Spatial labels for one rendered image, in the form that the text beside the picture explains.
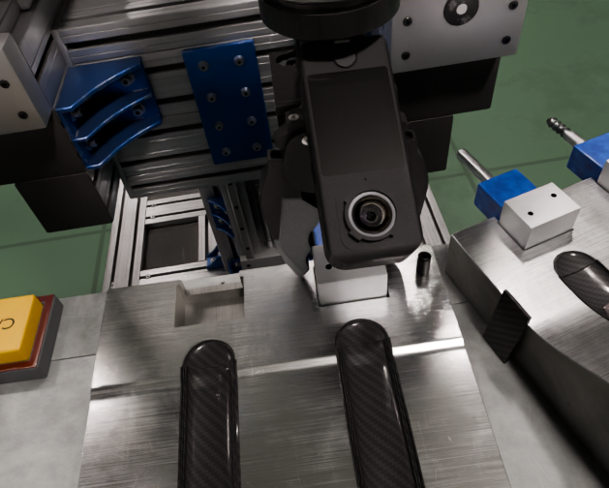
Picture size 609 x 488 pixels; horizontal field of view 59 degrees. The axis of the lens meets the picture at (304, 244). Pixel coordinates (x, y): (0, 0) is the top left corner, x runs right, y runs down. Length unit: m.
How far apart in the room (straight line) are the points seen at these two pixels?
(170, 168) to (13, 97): 0.27
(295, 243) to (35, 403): 0.28
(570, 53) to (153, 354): 2.27
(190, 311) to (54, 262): 1.40
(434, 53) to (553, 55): 1.89
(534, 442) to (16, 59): 0.57
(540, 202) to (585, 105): 1.74
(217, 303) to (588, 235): 0.32
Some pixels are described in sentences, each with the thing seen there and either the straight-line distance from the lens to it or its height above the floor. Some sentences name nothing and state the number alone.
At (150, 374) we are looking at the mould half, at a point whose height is 0.89.
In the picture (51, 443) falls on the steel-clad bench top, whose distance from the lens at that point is 0.51.
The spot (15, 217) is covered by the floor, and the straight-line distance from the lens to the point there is 2.06.
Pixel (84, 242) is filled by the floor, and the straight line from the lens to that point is 1.84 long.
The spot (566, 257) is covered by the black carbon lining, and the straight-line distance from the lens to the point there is 0.50.
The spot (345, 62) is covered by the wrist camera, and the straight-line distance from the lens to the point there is 0.28.
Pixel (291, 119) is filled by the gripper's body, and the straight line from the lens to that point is 0.30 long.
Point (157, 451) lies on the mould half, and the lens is 0.38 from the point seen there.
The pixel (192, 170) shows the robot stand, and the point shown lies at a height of 0.72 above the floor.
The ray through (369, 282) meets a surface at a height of 0.91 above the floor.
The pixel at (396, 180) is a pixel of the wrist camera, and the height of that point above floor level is 1.04.
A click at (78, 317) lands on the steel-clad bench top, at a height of 0.80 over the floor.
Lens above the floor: 1.22
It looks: 49 degrees down
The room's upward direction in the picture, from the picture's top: 8 degrees counter-clockwise
